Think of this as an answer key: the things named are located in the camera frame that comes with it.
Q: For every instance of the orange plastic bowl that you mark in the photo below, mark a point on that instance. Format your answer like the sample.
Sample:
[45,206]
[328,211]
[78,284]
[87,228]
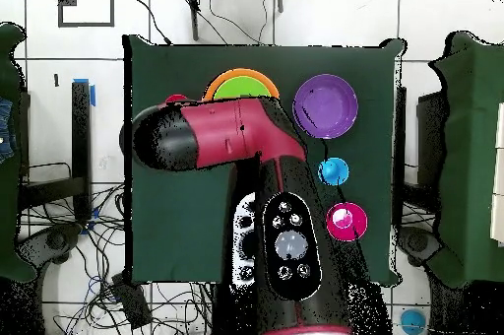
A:
[241,72]

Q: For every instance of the blue plastic cup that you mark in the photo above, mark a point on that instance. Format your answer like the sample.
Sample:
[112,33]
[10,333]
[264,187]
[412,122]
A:
[334,173]

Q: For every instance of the blue denim fabric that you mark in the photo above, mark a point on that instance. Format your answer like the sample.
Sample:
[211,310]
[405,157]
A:
[6,130]

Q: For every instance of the black tripod stand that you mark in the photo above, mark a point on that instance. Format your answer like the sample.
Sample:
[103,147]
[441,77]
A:
[193,15]

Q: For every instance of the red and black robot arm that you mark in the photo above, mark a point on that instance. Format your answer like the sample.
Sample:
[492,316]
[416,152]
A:
[228,130]

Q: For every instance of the red plastic cup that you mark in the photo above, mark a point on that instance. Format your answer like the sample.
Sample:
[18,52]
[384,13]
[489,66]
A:
[176,97]

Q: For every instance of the magenta plastic bowl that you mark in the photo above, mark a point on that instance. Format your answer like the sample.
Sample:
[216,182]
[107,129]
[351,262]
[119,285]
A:
[356,228]

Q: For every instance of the purple plastic bowl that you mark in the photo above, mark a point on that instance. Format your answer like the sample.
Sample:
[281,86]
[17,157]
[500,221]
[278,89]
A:
[330,106]

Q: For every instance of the black metal stand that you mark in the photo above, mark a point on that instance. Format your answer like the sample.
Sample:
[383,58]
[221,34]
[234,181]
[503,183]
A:
[80,134]
[399,134]

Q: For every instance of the blue round floor object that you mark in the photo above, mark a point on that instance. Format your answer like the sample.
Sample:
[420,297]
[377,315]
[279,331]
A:
[412,321]

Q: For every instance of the green cloth covered table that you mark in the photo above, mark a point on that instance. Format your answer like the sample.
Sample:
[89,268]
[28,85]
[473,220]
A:
[8,193]
[472,153]

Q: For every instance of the blue tape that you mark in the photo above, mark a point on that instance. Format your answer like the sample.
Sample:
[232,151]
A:
[93,94]

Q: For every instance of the dark green tablecloth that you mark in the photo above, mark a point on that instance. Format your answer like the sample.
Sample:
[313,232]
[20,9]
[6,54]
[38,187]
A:
[275,55]

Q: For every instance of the green plastic bowl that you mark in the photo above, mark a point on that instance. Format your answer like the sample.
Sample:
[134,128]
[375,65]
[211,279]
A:
[242,88]

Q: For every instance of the black power box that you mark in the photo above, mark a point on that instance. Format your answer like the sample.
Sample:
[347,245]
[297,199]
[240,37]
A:
[132,303]

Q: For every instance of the white box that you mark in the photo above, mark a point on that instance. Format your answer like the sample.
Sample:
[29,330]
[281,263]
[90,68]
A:
[499,177]

